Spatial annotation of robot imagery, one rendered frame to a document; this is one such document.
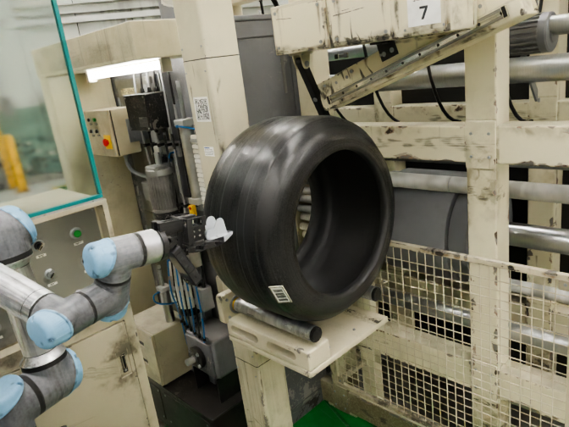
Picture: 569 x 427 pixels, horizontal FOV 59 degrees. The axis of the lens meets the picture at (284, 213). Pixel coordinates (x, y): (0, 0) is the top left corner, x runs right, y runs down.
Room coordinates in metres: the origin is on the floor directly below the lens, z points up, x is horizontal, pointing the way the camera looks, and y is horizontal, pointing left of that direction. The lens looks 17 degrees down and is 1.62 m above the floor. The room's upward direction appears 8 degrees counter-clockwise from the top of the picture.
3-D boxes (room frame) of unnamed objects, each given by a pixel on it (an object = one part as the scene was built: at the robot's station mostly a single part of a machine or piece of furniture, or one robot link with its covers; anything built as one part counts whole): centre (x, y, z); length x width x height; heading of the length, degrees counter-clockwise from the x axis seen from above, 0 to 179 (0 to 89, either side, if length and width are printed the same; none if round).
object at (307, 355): (1.36, 0.08, 0.83); 0.36 x 0.09 x 0.06; 42
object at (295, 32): (1.56, -0.33, 1.71); 0.61 x 0.25 x 0.15; 42
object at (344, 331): (1.45, -0.03, 0.80); 0.37 x 0.36 x 0.02; 132
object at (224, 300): (1.58, 0.09, 0.90); 0.40 x 0.03 x 0.10; 132
